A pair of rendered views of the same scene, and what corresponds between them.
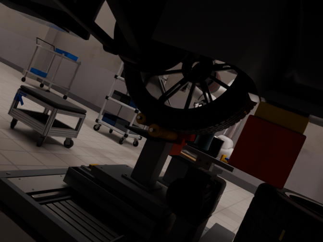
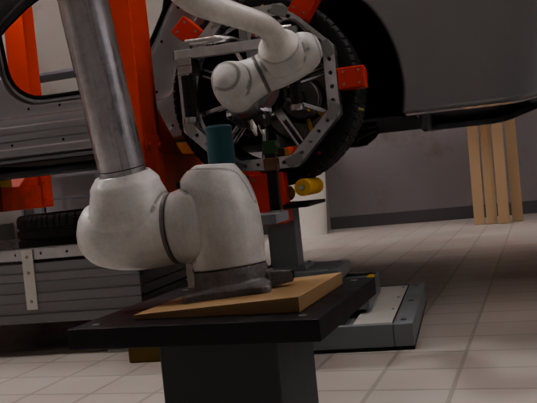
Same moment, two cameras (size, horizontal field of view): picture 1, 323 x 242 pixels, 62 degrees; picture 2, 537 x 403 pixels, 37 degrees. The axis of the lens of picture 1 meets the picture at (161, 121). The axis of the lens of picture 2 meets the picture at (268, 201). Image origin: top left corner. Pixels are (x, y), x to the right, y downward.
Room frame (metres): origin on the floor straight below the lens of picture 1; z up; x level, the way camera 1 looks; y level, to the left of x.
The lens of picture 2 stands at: (4.10, -0.60, 0.54)
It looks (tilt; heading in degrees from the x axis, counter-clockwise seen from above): 1 degrees down; 170
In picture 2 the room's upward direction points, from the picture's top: 6 degrees counter-clockwise
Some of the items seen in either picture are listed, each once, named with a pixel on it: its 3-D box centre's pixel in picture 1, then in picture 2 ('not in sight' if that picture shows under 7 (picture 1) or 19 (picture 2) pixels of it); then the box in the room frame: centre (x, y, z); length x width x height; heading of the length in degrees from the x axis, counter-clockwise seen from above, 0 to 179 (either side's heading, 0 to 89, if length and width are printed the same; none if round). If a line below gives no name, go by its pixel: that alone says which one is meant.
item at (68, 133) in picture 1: (46, 117); not in sight; (2.07, 0.83, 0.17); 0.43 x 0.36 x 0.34; 69
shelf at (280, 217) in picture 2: (204, 154); (212, 222); (1.72, -0.33, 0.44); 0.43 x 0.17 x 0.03; 66
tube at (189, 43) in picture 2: not in sight; (214, 34); (1.52, -0.24, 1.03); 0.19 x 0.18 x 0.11; 156
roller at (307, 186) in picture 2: (151, 121); (309, 186); (1.40, 0.05, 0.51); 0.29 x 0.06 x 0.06; 156
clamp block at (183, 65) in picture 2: not in sight; (188, 66); (1.56, -0.34, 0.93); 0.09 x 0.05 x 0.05; 156
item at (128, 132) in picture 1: (130, 103); not in sight; (3.49, 0.46, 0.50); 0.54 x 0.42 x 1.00; 66
